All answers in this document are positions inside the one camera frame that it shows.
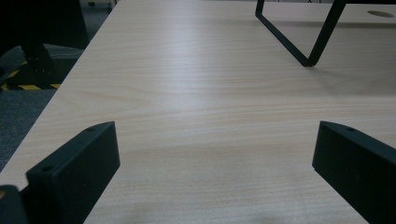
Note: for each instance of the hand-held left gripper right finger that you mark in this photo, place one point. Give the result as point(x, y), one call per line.
point(358, 168)

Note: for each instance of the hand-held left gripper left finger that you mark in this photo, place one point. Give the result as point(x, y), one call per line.
point(77, 169)

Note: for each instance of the yellow black hazard tape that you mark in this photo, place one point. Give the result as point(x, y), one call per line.
point(29, 87)

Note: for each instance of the black metal stand base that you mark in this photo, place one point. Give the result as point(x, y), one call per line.
point(39, 62)

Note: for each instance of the black metal stand frame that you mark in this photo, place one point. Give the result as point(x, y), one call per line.
point(327, 29)

